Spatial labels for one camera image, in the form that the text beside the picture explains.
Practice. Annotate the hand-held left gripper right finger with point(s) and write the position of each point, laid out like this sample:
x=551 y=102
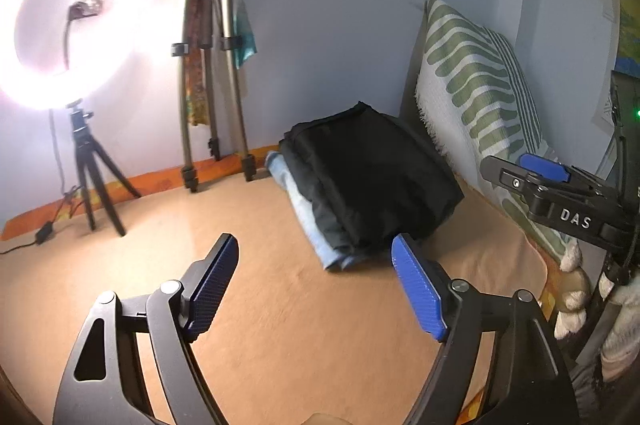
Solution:
x=417 y=290

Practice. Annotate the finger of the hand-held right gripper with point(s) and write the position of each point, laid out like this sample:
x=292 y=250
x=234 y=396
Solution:
x=545 y=167

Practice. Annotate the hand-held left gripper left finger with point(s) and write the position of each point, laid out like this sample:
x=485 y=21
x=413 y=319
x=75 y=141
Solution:
x=212 y=285

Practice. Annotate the black pants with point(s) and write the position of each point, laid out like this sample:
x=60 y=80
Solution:
x=380 y=175

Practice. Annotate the person's right hand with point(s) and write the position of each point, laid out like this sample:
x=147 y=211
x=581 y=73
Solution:
x=572 y=300

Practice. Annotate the folded blue jeans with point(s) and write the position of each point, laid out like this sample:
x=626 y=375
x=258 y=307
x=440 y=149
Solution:
x=305 y=225

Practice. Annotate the green and white patterned pillow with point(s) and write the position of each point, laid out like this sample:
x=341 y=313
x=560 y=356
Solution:
x=475 y=75

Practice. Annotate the orange bed sheet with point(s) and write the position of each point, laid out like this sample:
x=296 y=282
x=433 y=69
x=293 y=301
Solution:
x=150 y=177

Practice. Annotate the pile of folded clothes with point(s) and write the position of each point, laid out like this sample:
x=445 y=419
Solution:
x=312 y=200

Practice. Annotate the small black tripod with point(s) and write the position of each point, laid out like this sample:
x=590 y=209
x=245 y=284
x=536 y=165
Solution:
x=90 y=175

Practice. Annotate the teal hanging cloth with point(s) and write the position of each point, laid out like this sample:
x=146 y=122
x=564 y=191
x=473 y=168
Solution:
x=246 y=45

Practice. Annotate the large grey tripod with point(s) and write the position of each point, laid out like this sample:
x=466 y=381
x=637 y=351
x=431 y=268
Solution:
x=225 y=5

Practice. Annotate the gooseneck phone holder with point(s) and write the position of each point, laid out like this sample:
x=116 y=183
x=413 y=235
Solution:
x=85 y=7

